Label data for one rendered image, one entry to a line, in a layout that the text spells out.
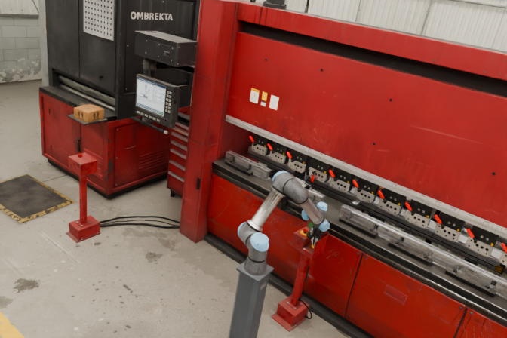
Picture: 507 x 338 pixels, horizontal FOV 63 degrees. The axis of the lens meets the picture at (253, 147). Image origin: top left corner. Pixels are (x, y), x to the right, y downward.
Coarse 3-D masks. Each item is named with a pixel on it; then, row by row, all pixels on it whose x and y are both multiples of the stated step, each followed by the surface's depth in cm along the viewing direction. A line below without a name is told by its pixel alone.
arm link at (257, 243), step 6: (252, 234) 261; (258, 234) 259; (246, 240) 261; (252, 240) 254; (258, 240) 254; (264, 240) 256; (252, 246) 254; (258, 246) 252; (264, 246) 253; (252, 252) 255; (258, 252) 253; (264, 252) 255; (252, 258) 256; (258, 258) 255; (264, 258) 257
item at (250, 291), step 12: (240, 264) 266; (240, 276) 263; (252, 276) 256; (264, 276) 258; (240, 288) 265; (252, 288) 259; (264, 288) 267; (240, 300) 268; (252, 300) 262; (240, 312) 270; (252, 312) 266; (240, 324) 273; (252, 324) 271; (240, 336) 276; (252, 336) 279
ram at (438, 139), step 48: (240, 48) 348; (288, 48) 318; (240, 96) 359; (288, 96) 327; (336, 96) 300; (384, 96) 278; (432, 96) 258; (480, 96) 242; (288, 144) 336; (336, 144) 308; (384, 144) 285; (432, 144) 264; (480, 144) 247; (432, 192) 270; (480, 192) 252
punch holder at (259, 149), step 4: (256, 136) 357; (260, 136) 353; (256, 140) 357; (260, 140) 354; (264, 140) 352; (268, 140) 350; (260, 144) 355; (264, 144) 352; (252, 148) 362; (256, 148) 359; (260, 148) 356; (264, 148) 353; (268, 148) 355; (260, 152) 357; (264, 152) 354; (268, 152) 358
